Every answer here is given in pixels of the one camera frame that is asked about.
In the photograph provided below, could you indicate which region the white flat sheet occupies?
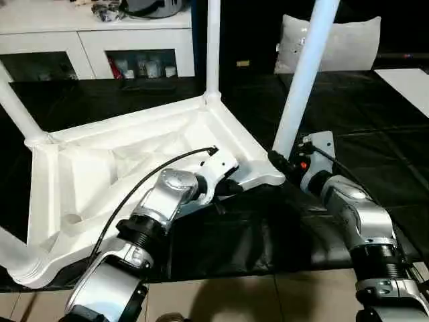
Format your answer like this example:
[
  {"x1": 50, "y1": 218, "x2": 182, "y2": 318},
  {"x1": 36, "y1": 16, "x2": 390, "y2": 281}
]
[{"x1": 373, "y1": 68, "x2": 429, "y2": 119}]

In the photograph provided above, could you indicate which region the small red bottle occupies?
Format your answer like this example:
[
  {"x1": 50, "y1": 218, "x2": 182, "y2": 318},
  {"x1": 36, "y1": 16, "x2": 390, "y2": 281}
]
[{"x1": 107, "y1": 56, "x2": 120, "y2": 78}]

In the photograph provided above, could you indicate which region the white plastic table leg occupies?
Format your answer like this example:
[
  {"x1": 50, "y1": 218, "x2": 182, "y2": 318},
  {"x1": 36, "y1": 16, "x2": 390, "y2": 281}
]
[
  {"x1": 0, "y1": 60, "x2": 54, "y2": 146},
  {"x1": 204, "y1": 0, "x2": 223, "y2": 101},
  {"x1": 271, "y1": 0, "x2": 342, "y2": 160},
  {"x1": 0, "y1": 225, "x2": 51, "y2": 284}
]

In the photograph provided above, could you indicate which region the black tall furniture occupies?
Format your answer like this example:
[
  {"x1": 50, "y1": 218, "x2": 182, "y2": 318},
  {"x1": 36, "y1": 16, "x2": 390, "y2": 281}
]
[{"x1": 192, "y1": 0, "x2": 429, "y2": 76}]

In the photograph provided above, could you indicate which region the grey printed cushion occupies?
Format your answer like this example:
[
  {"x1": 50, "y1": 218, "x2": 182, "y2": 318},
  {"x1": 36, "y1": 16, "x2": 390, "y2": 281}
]
[{"x1": 273, "y1": 13, "x2": 382, "y2": 74}]

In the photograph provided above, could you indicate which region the white plastic table top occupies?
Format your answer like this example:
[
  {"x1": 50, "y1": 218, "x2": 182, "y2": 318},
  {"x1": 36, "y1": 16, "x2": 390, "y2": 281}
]
[{"x1": 11, "y1": 93, "x2": 286, "y2": 290}]

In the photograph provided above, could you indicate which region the white glass-door cabinet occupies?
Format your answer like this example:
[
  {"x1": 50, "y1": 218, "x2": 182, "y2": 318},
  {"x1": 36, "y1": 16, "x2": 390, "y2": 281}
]
[{"x1": 0, "y1": 0, "x2": 196, "y2": 81}]

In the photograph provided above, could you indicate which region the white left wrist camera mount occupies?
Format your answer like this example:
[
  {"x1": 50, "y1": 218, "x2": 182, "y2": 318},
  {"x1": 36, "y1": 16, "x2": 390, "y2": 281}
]
[{"x1": 197, "y1": 149, "x2": 241, "y2": 206}]

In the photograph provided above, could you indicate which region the dark crumpled cloth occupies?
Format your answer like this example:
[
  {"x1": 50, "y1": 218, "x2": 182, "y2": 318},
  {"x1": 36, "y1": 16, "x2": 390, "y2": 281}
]
[{"x1": 90, "y1": 3, "x2": 121, "y2": 23}]

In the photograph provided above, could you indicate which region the black work mat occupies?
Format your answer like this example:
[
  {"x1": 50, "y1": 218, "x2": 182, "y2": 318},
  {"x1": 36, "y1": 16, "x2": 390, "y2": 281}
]
[{"x1": 0, "y1": 68, "x2": 429, "y2": 292}]

